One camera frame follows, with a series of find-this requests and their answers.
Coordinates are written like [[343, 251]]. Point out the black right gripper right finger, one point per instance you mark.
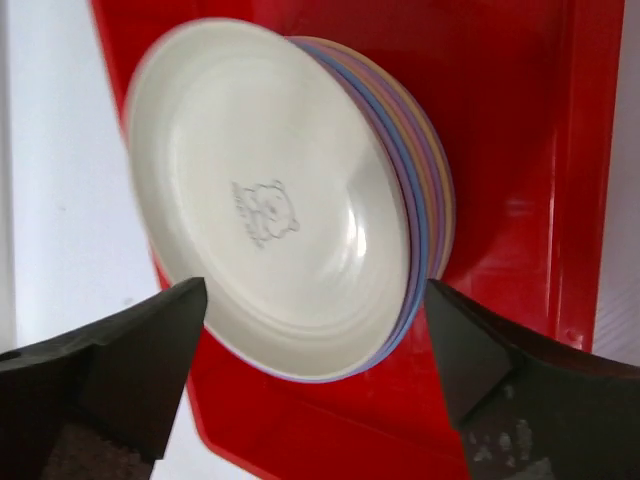
[[526, 406]]

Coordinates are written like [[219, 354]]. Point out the red plastic bin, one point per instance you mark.
[[522, 96]]

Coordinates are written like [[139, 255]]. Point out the cream plate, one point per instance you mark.
[[255, 170]]

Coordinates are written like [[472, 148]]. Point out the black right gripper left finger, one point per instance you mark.
[[99, 402]]

